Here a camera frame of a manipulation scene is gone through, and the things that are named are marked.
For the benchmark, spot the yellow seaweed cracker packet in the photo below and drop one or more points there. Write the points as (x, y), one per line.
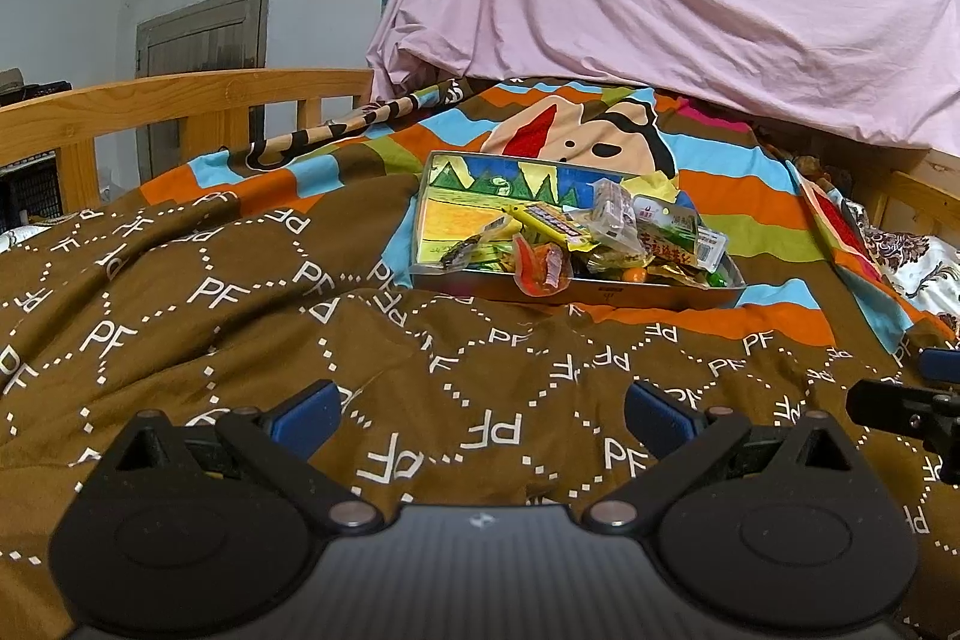
(550, 222)

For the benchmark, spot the rice crisp cake packet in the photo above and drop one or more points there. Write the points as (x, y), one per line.
(606, 261)

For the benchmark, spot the dark date snack packet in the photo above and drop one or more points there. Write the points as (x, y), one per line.
(460, 255)

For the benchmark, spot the wooden bed rail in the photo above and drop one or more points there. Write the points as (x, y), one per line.
(211, 108)

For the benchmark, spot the brown patterned striped quilt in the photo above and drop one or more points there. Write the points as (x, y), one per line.
(241, 277)

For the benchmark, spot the floral white fabric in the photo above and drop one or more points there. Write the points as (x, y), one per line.
(922, 269)

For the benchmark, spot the golden foil snack packet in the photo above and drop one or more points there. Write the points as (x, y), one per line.
(661, 272)

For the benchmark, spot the black crate with hat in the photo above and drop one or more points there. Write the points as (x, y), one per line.
(30, 190)

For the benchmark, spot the red orange clear snack packet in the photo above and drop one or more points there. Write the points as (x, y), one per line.
(542, 270)

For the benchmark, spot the grey wooden door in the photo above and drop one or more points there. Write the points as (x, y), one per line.
(210, 35)

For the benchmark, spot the peanut nut bar packet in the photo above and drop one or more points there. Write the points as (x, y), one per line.
(612, 218)

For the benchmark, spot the colourful dragon tray box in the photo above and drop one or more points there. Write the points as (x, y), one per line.
(527, 231)

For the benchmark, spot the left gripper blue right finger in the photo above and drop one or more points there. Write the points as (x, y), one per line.
(688, 446)

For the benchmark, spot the small orange ball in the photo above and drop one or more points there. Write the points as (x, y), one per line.
(635, 275)

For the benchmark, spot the green stick snack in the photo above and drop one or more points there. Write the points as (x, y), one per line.
(716, 279)

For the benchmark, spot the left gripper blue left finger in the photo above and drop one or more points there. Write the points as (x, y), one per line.
(275, 446)

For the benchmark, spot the white barcode green snack pouch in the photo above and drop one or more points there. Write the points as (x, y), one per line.
(675, 232)

